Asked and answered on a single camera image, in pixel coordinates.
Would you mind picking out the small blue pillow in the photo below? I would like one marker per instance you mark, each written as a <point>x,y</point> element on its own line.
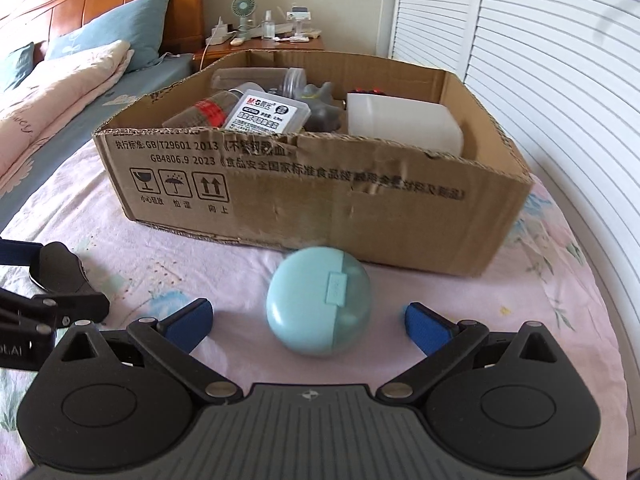
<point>15,67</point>

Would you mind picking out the grey toy figure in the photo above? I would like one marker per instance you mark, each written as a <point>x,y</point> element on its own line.
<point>320,110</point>

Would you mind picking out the pink floral bedsheet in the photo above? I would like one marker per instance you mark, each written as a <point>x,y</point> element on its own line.
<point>175,260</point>

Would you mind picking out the brown bottle red label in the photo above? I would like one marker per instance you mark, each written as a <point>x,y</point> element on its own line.
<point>200,110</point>

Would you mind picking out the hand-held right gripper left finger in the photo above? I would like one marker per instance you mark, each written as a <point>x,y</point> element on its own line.
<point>192,322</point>

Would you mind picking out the wooden nightstand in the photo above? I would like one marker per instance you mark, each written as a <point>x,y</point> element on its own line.
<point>220,55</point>

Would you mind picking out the cardboard box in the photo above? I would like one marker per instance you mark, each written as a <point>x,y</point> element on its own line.
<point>300,200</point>

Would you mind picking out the white louvered wardrobe doors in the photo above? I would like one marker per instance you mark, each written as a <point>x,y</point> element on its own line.
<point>550,85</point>

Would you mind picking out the green desk fan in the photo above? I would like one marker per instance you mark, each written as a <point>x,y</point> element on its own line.
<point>242,6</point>

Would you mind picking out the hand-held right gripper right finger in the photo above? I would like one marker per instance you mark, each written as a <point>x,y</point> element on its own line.
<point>425,327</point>

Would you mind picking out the large blue pillow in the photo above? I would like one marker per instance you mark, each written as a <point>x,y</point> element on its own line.
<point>115,30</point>

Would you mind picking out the teal round case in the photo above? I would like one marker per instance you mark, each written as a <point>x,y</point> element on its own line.
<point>310,305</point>

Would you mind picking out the white plastic box green label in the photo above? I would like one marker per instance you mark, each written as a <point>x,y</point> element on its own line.
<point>400,120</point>

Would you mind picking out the clear spray bottle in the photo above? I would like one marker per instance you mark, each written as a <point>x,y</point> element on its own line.
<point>269,25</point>

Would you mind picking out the pink quilt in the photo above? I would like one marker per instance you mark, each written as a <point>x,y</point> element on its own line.
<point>50,110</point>

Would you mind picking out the blue-grey bed sheet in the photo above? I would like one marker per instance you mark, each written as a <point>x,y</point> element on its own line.
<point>100,135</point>

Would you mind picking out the white phone stand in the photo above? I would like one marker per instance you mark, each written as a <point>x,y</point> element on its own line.
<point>298,17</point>

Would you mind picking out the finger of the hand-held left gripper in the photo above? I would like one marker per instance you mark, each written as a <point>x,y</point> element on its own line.
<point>75,307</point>
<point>17,251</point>

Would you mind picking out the clear ribbed cylinder container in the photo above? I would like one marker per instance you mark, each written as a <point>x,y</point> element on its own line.
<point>292,80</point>

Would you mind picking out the clear box grey label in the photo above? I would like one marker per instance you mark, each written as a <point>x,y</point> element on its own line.
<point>265,112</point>

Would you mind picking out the white power strip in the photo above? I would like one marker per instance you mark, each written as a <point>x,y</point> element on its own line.
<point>220,35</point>

